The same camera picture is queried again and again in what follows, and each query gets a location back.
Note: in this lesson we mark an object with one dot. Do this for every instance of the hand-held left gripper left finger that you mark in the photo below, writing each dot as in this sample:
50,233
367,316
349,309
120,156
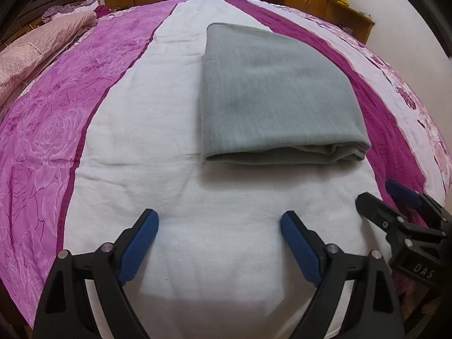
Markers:
139,243

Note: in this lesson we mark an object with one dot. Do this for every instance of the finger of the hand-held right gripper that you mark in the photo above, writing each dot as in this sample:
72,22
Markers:
402,192
374,208

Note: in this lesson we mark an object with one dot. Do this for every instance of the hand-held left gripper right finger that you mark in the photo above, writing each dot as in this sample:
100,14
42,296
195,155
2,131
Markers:
300,247

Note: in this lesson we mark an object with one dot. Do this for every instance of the grey pants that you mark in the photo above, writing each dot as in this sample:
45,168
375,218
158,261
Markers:
275,95

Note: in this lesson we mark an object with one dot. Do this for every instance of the purple striped bedspread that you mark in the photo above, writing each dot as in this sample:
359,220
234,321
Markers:
141,148

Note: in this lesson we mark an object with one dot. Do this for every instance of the pink quilt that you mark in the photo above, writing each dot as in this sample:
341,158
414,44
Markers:
35,49

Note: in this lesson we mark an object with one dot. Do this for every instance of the purple ruffled pillow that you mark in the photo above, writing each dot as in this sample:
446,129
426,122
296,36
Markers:
67,9

